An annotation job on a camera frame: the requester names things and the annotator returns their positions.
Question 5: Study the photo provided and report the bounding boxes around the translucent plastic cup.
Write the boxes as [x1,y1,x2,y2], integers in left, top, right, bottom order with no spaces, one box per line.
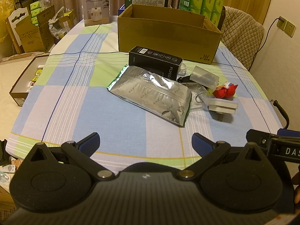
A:
[189,66,220,90]

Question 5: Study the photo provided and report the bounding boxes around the clear plastic bag with ring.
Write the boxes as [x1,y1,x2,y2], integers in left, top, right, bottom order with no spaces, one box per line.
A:
[187,84,211,113]

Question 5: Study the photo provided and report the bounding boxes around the silver foil bag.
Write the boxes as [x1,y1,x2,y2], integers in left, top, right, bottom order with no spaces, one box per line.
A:
[106,64,193,127]

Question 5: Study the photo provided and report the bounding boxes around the black product box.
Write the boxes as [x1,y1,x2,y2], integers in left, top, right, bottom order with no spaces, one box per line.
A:
[128,46,184,80]

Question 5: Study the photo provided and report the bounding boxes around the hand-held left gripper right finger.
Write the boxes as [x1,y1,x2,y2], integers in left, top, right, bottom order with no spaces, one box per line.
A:
[177,132,268,181]

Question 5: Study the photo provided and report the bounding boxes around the chair with quilted cover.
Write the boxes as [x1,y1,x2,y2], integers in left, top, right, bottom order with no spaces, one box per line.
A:
[220,6,265,71]

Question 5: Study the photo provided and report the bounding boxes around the large brown cardboard box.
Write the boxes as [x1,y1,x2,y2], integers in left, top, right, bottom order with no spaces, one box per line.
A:
[117,3,223,65]

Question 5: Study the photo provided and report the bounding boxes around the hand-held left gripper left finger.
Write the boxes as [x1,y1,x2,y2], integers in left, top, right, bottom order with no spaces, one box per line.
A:
[23,132,115,181]

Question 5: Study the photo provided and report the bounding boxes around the person's right hand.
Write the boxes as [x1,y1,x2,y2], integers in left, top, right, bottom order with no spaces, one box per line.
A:
[292,171,300,204]

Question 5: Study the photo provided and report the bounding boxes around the red plush toy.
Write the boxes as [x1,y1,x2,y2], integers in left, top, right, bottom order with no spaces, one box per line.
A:
[212,82,239,99]

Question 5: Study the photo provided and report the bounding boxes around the pile of small packets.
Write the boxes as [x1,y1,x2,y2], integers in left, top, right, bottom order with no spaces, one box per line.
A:
[26,64,45,92]

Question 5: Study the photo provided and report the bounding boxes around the clear plastic bag of bottles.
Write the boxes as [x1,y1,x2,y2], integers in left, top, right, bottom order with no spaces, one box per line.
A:
[48,6,78,39]

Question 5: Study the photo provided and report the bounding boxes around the checkered tablecloth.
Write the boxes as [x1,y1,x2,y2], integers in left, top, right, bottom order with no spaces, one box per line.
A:
[5,19,284,172]

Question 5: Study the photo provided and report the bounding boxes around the green tissue multipack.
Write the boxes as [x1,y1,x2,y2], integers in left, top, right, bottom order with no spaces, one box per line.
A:
[178,0,226,29]

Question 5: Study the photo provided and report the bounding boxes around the open brown shoebox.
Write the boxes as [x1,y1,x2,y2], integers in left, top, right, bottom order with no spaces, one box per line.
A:
[9,56,50,107]

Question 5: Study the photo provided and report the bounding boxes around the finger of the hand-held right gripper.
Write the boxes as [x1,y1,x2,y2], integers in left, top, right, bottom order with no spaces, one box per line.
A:
[246,129,270,149]
[278,128,300,138]

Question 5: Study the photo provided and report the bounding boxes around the small cardboard box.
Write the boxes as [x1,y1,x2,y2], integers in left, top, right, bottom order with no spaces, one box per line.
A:
[14,5,57,53]

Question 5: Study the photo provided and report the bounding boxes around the loose green tissue packets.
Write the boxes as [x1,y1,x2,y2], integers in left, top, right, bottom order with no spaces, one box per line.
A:
[30,0,48,26]

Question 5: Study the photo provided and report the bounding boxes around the white humidifier box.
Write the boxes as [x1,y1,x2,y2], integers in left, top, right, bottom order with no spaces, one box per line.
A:
[82,0,110,27]

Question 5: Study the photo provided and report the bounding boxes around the thin black cable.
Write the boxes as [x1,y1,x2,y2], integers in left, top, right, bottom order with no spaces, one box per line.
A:
[48,49,120,57]

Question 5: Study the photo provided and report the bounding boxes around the yellow plastic bag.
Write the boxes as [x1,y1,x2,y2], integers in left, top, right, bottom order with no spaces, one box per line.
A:
[0,0,16,43]

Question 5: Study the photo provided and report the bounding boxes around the dark charger cable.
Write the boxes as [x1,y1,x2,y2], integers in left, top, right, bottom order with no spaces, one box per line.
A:
[250,17,284,71]

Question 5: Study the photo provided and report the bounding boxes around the white wall socket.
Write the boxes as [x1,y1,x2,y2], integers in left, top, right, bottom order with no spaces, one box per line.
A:
[285,21,296,37]
[277,16,288,31]

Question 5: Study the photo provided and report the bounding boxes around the flat cardboard sheet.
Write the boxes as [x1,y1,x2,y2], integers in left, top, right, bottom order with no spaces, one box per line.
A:
[0,53,50,64]

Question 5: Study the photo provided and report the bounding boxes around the small white device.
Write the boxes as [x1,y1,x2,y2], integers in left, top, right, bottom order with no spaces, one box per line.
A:
[0,164,17,183]

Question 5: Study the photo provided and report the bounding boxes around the black device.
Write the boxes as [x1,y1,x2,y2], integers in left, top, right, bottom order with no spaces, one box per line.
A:
[0,139,10,167]

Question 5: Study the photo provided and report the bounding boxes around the black curved handle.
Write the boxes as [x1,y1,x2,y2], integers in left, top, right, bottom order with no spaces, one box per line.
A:
[269,100,289,129]

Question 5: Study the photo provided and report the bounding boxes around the white power adapter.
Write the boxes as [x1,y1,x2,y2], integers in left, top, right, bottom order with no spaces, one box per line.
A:
[208,98,239,122]

